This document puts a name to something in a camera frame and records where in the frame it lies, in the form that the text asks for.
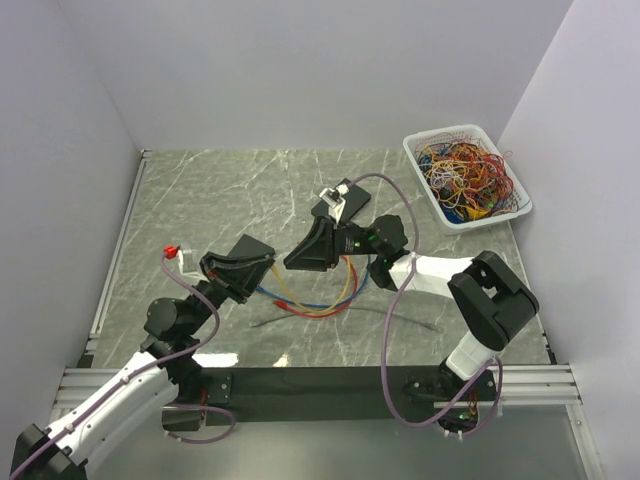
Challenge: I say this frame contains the red ethernet cable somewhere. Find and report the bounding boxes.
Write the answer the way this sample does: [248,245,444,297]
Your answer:
[272,257,359,320]

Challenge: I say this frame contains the blue ethernet cable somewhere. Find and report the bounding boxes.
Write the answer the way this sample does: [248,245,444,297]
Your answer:
[254,254,374,309]

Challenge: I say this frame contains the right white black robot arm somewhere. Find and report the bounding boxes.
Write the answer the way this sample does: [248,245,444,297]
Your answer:
[284,215,540,399]

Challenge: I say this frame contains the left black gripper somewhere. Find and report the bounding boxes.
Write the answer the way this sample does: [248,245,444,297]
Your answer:
[184,250,275,334]

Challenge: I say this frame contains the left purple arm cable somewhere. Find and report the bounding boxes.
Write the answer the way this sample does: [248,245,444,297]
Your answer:
[9,252,221,480]

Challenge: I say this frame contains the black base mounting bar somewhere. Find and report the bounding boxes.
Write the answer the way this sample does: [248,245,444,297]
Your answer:
[203,365,465,422]

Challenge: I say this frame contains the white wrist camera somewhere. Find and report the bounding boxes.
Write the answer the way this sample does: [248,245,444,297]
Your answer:
[162,245,205,280]
[319,184,349,224]

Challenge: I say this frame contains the black network switch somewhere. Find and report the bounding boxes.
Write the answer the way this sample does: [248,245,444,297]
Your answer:
[228,234,276,267]
[311,179,371,223]

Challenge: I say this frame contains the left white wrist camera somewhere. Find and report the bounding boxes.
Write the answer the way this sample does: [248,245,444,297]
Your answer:
[162,245,205,280]

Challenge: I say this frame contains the grey ethernet cable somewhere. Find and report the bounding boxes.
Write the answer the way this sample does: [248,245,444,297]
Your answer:
[250,308,441,331]

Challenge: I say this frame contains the tangled colourful wires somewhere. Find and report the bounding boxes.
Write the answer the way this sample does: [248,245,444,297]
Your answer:
[415,137,518,221]

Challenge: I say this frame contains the aluminium rail frame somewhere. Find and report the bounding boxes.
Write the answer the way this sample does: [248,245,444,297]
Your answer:
[49,148,584,409]

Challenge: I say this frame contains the orange ethernet cable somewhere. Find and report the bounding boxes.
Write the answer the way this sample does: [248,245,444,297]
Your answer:
[270,255,354,308]

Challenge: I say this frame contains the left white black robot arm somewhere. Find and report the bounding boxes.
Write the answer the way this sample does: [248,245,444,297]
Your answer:
[9,247,276,479]

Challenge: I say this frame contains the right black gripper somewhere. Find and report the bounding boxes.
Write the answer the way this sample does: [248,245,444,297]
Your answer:
[284,215,382,273]

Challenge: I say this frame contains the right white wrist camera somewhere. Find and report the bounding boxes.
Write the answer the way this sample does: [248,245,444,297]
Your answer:
[319,184,349,224]

